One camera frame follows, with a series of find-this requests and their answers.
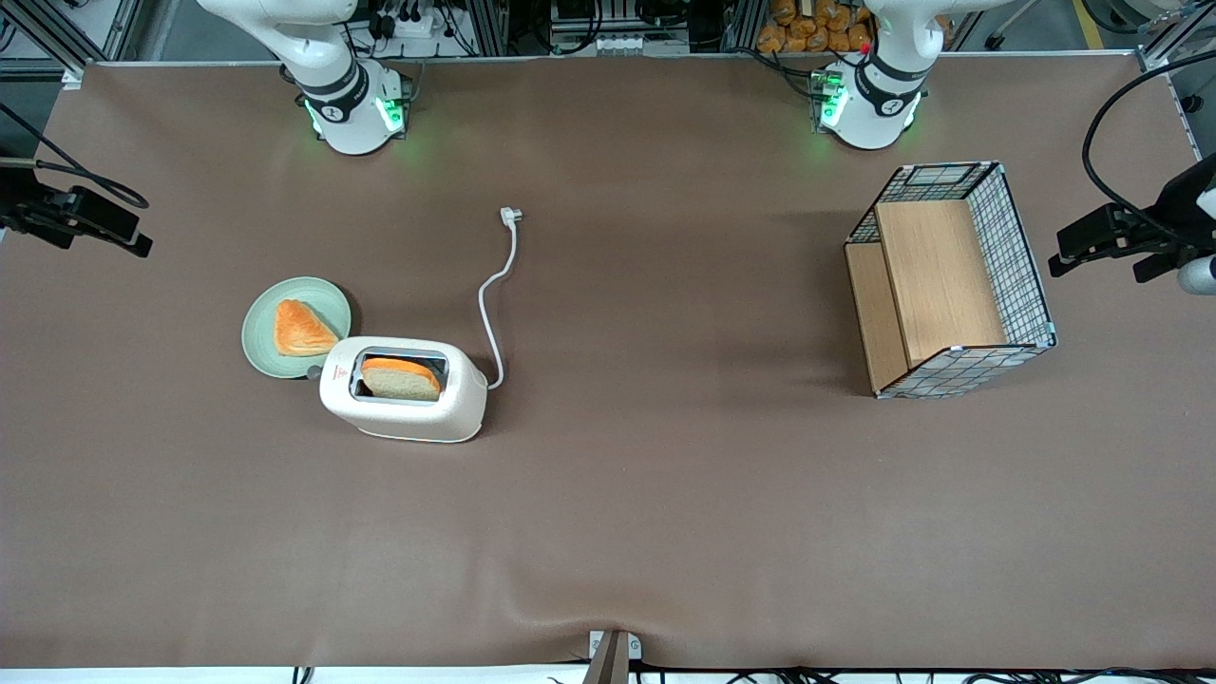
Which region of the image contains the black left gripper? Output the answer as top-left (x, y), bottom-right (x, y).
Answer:
top-left (1049, 152), bottom-right (1216, 278)

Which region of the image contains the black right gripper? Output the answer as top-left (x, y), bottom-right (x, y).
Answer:
top-left (0, 167), bottom-right (153, 259)

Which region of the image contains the white two-slot toaster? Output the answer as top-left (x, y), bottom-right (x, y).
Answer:
top-left (306, 335), bottom-right (488, 445)

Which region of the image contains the wooden stepped shelf insert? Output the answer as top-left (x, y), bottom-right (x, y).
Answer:
top-left (845, 199), bottom-right (1008, 392)

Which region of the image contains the pale green round plate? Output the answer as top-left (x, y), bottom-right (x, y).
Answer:
top-left (241, 276), bottom-right (352, 380)

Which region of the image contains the triangular orange bread piece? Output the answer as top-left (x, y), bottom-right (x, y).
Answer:
top-left (274, 299), bottom-right (340, 358)

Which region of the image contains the aluminium corner profile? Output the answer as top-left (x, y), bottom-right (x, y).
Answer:
top-left (1135, 0), bottom-right (1216, 158)

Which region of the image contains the toast slice with orange crust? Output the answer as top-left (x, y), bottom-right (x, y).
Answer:
top-left (361, 356), bottom-right (443, 402)

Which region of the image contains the orange bread props pile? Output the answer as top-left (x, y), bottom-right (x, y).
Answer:
top-left (755, 0), bottom-right (875, 55)

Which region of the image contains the white power strip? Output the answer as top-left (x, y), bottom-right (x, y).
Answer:
top-left (375, 0), bottom-right (447, 39)

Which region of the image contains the aluminium equipment rack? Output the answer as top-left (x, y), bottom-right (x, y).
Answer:
top-left (456, 0), bottom-right (761, 56)

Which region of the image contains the brown table cover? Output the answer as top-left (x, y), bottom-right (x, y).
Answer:
top-left (0, 54), bottom-right (1216, 671)

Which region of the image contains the wire mesh basket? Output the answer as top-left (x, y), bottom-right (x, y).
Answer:
top-left (844, 161), bottom-right (1058, 400)

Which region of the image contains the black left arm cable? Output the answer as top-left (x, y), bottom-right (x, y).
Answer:
top-left (1083, 52), bottom-right (1216, 238)

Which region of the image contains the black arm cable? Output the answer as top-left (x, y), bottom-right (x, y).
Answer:
top-left (0, 100), bottom-right (151, 210)
top-left (1083, 52), bottom-right (1216, 238)

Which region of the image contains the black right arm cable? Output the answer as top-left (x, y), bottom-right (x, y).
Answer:
top-left (0, 100), bottom-right (151, 210)

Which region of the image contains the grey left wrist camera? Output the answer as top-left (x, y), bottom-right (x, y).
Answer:
top-left (1133, 250), bottom-right (1216, 295)

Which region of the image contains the aluminium frame strut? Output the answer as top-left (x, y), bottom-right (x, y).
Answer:
top-left (0, 0), bottom-right (181, 82)

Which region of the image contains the white toaster power cord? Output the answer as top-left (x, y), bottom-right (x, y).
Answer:
top-left (478, 207), bottom-right (525, 390)

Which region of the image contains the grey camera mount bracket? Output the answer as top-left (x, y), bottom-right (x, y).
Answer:
top-left (587, 629), bottom-right (644, 684)

